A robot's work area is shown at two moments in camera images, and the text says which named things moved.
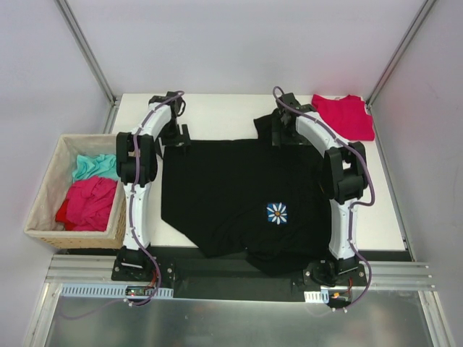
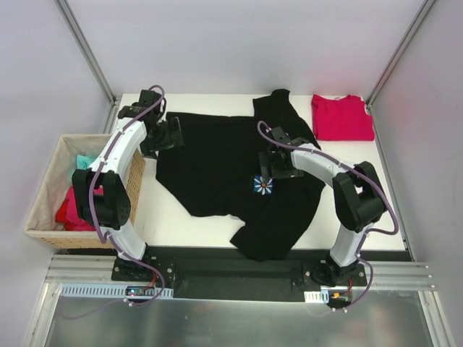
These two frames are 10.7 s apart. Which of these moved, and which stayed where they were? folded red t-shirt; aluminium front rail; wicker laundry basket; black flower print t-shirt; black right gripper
Moved: black right gripper; black flower print t-shirt
Stayed: wicker laundry basket; aluminium front rail; folded red t-shirt
